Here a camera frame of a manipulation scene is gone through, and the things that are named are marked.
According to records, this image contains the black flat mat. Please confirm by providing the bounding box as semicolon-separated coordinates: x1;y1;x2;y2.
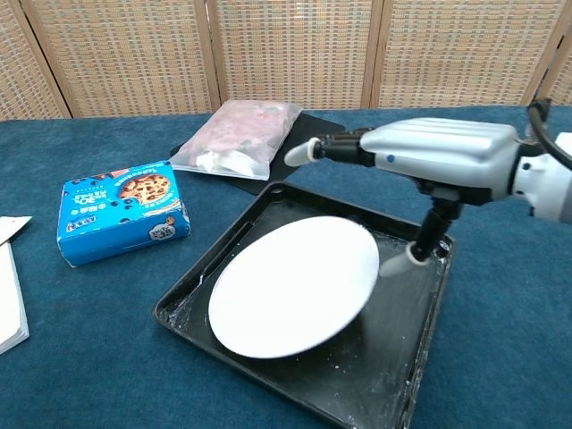
170;111;346;196

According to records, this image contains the blue cookie box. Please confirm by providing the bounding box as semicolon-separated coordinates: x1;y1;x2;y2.
56;160;193;268

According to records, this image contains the frosted zip bag with contents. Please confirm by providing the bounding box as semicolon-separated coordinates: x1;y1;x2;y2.
169;99;304;181

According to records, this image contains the blue table cloth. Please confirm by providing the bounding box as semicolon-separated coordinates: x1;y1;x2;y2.
0;105;572;429

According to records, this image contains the black square plastic tray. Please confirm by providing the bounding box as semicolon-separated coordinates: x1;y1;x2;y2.
153;181;458;429

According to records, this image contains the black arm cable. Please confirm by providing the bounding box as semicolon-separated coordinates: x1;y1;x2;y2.
526;97;572;171

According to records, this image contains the woven rattan folding screen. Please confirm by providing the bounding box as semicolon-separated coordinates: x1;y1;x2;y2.
0;0;572;121

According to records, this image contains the white paper notebook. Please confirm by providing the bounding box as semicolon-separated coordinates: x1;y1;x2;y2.
0;215;33;356

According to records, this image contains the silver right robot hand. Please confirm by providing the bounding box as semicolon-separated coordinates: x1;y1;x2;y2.
283;117;520;277

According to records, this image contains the white round plate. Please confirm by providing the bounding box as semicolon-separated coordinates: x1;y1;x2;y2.
207;215;381;360

